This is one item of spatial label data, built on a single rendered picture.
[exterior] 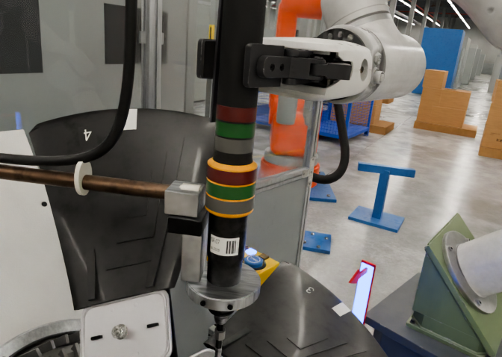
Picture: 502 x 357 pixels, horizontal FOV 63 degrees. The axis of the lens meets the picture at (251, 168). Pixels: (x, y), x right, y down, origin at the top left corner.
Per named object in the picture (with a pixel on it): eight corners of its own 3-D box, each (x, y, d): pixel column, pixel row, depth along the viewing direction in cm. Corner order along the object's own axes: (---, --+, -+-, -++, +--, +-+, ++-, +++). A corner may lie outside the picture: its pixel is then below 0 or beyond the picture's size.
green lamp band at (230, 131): (211, 136, 33) (211, 121, 33) (218, 128, 36) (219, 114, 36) (252, 140, 33) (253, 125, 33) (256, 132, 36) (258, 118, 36)
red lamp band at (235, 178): (201, 182, 34) (202, 168, 34) (211, 167, 38) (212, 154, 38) (253, 188, 34) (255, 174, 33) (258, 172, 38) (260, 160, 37)
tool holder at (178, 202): (154, 302, 36) (156, 199, 33) (176, 262, 43) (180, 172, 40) (255, 317, 36) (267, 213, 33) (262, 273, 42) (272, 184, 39)
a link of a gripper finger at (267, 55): (324, 89, 34) (273, 92, 29) (293, 84, 36) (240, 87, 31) (329, 49, 33) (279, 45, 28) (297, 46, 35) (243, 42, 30)
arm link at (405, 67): (368, 4, 44) (396, 85, 44) (414, 16, 54) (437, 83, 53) (307, 41, 50) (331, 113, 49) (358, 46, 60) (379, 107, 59)
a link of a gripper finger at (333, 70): (378, 81, 34) (320, 78, 32) (328, 72, 41) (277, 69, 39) (380, 67, 34) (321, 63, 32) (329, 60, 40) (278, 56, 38)
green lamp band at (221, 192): (200, 197, 34) (201, 183, 34) (211, 180, 38) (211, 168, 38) (252, 203, 34) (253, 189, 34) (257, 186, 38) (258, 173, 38)
